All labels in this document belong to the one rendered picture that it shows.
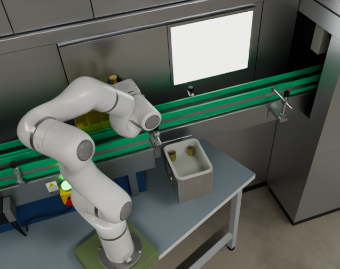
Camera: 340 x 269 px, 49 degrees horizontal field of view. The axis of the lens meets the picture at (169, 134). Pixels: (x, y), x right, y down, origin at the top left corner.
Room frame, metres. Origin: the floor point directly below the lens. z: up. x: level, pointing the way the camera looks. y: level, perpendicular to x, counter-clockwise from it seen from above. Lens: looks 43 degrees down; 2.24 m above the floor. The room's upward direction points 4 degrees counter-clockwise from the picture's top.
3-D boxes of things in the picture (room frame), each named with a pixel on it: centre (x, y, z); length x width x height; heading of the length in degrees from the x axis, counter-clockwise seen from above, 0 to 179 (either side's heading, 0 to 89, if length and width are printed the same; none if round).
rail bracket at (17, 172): (1.02, 0.63, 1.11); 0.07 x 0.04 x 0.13; 15
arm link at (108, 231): (0.83, 0.28, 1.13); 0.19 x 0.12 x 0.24; 58
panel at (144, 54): (1.50, 0.00, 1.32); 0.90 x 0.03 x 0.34; 105
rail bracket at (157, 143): (1.22, 0.07, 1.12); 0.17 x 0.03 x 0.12; 15
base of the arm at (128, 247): (0.82, 0.25, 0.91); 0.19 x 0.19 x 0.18
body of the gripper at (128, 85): (1.20, 0.16, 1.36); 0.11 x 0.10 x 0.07; 29
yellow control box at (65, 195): (1.04, 0.46, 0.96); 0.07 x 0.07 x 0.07; 15
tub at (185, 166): (1.15, -0.07, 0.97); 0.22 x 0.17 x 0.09; 15
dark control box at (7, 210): (0.97, 0.73, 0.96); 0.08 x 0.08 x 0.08; 15
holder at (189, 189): (1.18, -0.06, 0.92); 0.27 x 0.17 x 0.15; 15
